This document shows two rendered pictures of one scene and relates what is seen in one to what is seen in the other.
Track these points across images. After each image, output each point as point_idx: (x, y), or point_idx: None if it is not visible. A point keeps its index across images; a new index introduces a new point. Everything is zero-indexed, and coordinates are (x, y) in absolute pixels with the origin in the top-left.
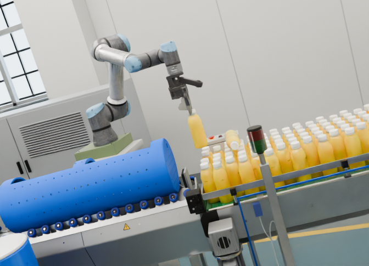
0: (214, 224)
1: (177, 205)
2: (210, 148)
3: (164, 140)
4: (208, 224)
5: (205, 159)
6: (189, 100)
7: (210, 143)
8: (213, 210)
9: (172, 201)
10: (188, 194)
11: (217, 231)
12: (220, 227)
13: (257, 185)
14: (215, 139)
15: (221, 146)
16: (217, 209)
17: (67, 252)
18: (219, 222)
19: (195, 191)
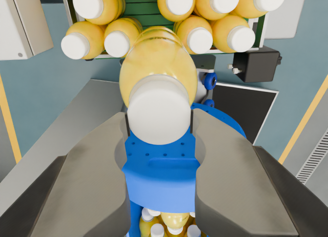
0: (274, 27)
1: (211, 96)
2: (34, 36)
3: (174, 178)
4: (265, 38)
5: (209, 39)
6: (197, 177)
7: (22, 33)
8: (255, 29)
9: (214, 106)
10: (270, 75)
11: (298, 22)
12: (293, 16)
13: None
14: (3, 10)
15: None
16: (255, 20)
17: None
18: (274, 19)
19: (265, 62)
